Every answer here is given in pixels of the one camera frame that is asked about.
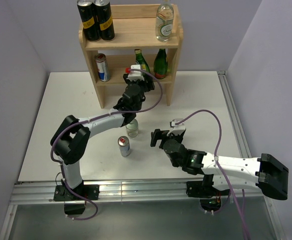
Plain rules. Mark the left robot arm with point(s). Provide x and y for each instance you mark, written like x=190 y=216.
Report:
x=70 y=140

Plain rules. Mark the silver can red tab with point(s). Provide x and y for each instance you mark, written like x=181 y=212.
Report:
x=124 y=146

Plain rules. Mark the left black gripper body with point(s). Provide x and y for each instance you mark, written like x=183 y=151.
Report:
x=142 y=84

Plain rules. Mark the blue silver energy can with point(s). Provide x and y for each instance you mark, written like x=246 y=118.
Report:
x=102 y=67

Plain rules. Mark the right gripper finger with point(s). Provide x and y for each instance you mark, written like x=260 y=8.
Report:
x=157 y=135
x=181 y=136

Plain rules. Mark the wooden three-tier shelf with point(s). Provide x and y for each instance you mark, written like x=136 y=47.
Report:
x=134 y=26

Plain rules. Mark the green bottle yellow label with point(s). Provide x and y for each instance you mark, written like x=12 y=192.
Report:
x=140 y=60

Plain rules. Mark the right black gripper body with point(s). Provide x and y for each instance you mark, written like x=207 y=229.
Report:
x=170 y=135

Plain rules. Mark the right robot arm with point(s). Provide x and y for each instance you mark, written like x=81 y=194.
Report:
x=220 y=174

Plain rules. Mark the front aluminium rail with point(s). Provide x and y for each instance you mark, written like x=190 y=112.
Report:
x=35 y=193

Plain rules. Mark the clear bottle green cap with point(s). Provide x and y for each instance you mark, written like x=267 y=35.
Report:
x=132 y=128

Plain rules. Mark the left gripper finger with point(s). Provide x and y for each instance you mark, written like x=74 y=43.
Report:
x=125 y=77
x=149 y=84

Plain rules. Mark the right aluminium rail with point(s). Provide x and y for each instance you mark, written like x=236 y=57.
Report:
x=234 y=117

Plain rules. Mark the black tall can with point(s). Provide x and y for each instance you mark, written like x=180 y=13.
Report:
x=87 y=15
x=105 y=21

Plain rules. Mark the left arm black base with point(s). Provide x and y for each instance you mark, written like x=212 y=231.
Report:
x=62 y=194

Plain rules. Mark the left black tall can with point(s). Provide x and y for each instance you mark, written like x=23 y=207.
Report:
x=87 y=15

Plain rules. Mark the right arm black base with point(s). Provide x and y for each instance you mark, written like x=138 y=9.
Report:
x=196 y=189

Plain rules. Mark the right black tall can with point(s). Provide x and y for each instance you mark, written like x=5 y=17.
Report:
x=105 y=21

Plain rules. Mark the aluminium rail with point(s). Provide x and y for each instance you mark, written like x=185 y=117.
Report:
x=35 y=193
x=234 y=117

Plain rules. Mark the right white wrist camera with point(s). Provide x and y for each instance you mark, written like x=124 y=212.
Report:
x=176 y=128

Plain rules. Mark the clear soda bottle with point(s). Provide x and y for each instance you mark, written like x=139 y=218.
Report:
x=164 y=21

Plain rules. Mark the green glass bottle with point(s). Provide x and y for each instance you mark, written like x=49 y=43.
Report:
x=160 y=66

